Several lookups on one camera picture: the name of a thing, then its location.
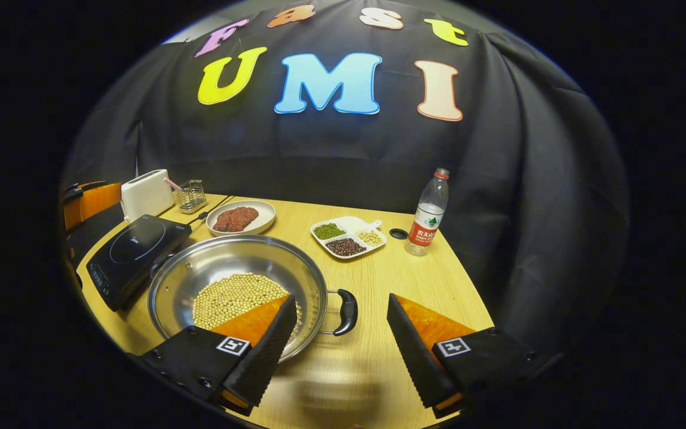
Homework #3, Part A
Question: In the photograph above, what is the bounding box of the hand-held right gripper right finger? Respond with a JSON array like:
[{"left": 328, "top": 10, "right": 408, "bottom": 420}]
[{"left": 386, "top": 293, "right": 537, "bottom": 418}]

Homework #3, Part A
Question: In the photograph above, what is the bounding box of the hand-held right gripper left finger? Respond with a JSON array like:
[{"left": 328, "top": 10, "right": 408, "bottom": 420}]
[{"left": 141, "top": 293, "right": 298, "bottom": 416}]

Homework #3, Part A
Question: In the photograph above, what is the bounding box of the black induction cooktop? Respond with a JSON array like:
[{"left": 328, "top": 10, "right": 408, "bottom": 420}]
[{"left": 86, "top": 214, "right": 192, "bottom": 312}]

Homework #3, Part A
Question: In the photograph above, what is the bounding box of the stainless steel pot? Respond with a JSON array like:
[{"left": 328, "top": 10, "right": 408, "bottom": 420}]
[{"left": 148, "top": 234, "right": 358, "bottom": 363}]

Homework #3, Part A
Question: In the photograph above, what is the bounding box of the white toaster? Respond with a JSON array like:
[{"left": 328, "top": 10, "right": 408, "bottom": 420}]
[{"left": 120, "top": 169, "right": 175, "bottom": 223}]

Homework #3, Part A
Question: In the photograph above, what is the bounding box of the pile of soybeans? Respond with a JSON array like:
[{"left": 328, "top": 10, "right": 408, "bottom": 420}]
[{"left": 193, "top": 273, "right": 302, "bottom": 331}]

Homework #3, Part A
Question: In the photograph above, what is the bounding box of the pile of dark red beans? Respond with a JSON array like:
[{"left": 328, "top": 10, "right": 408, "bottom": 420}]
[{"left": 326, "top": 238, "right": 366, "bottom": 257}]

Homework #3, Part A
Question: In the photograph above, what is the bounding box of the round white plate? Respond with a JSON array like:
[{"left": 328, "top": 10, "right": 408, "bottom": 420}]
[{"left": 206, "top": 200, "right": 276, "bottom": 237}]

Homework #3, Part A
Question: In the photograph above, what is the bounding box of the clear water bottle red label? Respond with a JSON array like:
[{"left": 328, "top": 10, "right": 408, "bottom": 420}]
[{"left": 405, "top": 168, "right": 450, "bottom": 257}]

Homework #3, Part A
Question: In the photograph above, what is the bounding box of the raw red meat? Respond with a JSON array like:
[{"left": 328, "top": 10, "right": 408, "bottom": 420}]
[{"left": 213, "top": 206, "right": 259, "bottom": 232}]

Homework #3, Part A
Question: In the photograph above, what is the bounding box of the white divided dish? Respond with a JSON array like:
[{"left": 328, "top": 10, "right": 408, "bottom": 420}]
[{"left": 310, "top": 216, "right": 387, "bottom": 260}]

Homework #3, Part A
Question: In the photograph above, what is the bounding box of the wire mesh holder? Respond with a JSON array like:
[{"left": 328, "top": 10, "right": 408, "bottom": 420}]
[{"left": 175, "top": 179, "right": 207, "bottom": 215}]

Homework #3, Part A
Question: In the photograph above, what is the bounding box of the black power cable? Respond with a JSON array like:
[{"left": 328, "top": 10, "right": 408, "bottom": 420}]
[{"left": 187, "top": 195, "right": 236, "bottom": 226}]

